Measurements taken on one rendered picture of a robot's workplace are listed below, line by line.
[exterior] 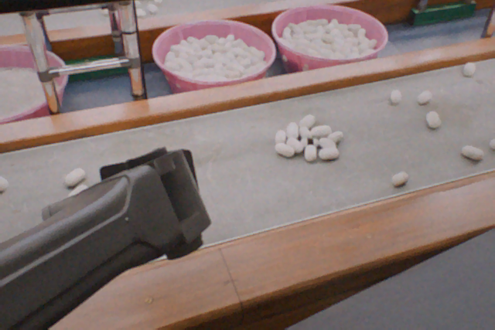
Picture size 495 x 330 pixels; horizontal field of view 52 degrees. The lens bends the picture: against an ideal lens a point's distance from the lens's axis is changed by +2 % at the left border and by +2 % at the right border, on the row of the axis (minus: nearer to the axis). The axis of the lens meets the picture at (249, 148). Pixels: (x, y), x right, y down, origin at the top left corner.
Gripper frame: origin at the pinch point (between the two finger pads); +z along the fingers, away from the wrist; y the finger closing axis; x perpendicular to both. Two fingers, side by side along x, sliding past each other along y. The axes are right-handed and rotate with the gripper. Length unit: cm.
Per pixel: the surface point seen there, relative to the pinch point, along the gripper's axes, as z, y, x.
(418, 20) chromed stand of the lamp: 57, -83, -23
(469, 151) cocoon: 9, -55, 7
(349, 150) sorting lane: 15.7, -36.3, 3.5
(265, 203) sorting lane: 9.6, -17.6, 8.2
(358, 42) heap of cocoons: 44, -58, -19
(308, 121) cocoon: 20.1, -31.4, -2.8
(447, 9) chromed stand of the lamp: 56, -92, -25
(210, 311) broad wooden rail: -5.1, -4.2, 17.0
